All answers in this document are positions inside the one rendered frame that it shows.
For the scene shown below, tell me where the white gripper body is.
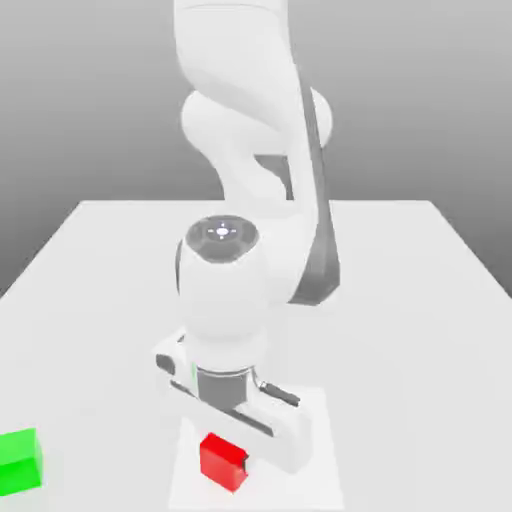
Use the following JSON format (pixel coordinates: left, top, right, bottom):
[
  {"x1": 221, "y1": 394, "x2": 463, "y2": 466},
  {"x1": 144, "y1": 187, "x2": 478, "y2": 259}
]
[{"x1": 156, "y1": 370, "x2": 313, "y2": 476}]

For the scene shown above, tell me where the small red cube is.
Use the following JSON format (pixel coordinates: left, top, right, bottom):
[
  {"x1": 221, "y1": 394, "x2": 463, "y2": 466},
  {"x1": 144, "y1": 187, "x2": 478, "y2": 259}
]
[{"x1": 199, "y1": 431, "x2": 250, "y2": 494}]

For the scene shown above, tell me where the small green cube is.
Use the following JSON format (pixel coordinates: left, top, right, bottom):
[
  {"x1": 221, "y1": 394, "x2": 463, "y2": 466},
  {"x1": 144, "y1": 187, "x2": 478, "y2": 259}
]
[{"x1": 0, "y1": 427, "x2": 44, "y2": 500}]

